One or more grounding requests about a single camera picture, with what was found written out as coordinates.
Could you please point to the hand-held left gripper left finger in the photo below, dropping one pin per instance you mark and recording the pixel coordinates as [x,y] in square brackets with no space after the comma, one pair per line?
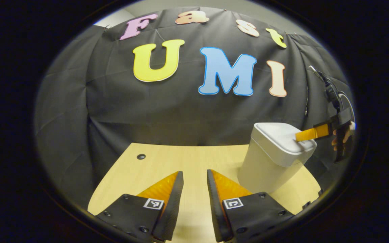
[172,206]

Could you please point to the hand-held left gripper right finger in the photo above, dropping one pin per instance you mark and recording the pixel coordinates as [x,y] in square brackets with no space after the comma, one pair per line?
[216,209]

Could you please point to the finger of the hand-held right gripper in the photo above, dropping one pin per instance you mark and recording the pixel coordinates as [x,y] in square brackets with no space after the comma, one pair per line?
[311,133]

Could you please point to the white desktop garbage bin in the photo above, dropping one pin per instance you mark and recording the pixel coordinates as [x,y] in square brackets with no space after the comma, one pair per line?
[268,165]

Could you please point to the wooden desktop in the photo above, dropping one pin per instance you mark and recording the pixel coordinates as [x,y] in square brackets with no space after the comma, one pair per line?
[187,158]

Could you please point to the black backdrop cloth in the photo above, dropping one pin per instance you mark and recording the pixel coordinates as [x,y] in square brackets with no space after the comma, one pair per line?
[167,118]

